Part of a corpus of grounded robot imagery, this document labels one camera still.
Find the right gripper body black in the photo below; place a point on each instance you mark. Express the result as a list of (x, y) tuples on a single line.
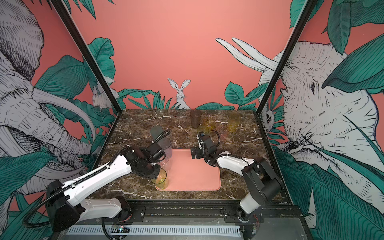
[(200, 153)]

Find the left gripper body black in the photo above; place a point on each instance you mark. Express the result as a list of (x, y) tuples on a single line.
[(152, 172)]

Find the light green glass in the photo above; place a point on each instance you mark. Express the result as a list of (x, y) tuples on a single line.
[(204, 129), (161, 182)]

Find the pink square tray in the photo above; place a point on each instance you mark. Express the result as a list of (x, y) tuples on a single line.
[(189, 174)]

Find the clear bluish tall glass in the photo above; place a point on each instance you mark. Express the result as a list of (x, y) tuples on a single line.
[(166, 145)]

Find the dark brown glass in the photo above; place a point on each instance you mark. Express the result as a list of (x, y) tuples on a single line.
[(195, 116)]

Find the tall yellow glass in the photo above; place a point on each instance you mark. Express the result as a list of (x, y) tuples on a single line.
[(233, 121)]

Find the clear short glass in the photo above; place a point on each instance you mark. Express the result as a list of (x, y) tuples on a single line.
[(166, 164)]

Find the frosted teal glass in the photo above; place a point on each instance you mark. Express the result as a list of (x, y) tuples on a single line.
[(157, 133)]

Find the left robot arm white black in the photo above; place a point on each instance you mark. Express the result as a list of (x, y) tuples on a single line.
[(68, 203)]

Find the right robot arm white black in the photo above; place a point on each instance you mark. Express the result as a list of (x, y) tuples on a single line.
[(262, 181)]

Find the pink glass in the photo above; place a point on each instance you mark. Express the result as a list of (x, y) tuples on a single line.
[(223, 132)]

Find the orange yellow glass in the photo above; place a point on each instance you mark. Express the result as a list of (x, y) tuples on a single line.
[(210, 123)]

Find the white perforated strip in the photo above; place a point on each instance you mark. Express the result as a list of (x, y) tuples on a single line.
[(163, 230)]

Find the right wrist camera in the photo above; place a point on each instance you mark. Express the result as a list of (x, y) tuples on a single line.
[(200, 136)]

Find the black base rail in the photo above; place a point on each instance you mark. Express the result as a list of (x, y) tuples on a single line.
[(134, 211)]

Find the left black frame post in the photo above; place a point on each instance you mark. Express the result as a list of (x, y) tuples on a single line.
[(66, 18)]

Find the black frame post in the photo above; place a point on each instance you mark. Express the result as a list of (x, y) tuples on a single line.
[(66, 18), (298, 29)]

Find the right black frame post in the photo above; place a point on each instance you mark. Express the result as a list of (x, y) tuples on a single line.
[(298, 29)]

